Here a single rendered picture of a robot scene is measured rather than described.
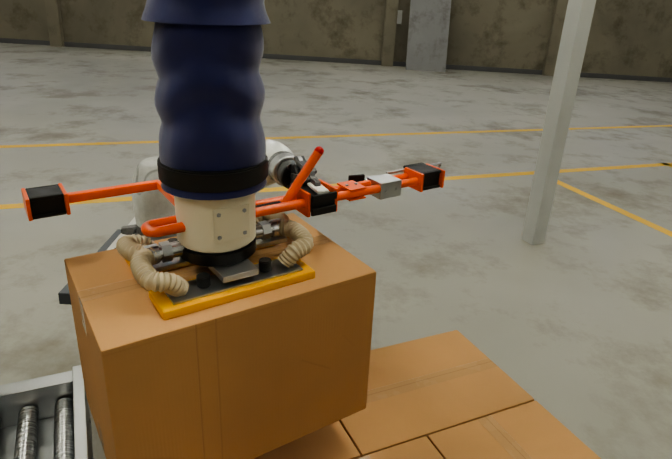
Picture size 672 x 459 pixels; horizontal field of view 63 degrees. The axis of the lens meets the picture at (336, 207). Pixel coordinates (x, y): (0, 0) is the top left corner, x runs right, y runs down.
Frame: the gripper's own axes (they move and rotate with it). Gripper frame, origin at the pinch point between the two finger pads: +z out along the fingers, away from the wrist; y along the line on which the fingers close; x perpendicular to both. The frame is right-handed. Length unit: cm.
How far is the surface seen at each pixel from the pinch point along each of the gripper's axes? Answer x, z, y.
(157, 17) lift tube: 36, 10, -41
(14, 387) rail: 75, -33, 60
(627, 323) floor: -223, -57, 120
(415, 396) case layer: -33, 5, 66
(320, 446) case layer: 2, 13, 66
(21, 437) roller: 73, -18, 65
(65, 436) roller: 62, -14, 65
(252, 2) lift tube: 20.1, 12.6, -43.8
